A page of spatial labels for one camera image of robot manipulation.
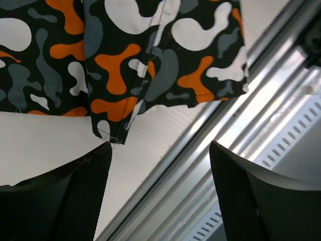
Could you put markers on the white slotted cable duct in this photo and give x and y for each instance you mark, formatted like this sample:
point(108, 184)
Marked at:
point(284, 136)

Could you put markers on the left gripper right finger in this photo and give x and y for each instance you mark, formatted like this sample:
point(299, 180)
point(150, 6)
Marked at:
point(259, 204)

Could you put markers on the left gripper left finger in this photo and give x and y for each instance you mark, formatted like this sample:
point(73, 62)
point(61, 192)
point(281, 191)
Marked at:
point(62, 204)

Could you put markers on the orange black camo shorts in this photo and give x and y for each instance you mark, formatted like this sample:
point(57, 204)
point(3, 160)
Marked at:
point(114, 60)

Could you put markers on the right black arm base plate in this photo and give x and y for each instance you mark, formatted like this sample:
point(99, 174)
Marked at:
point(310, 42)

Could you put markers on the aluminium mounting rail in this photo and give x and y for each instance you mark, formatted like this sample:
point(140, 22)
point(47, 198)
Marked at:
point(160, 185)

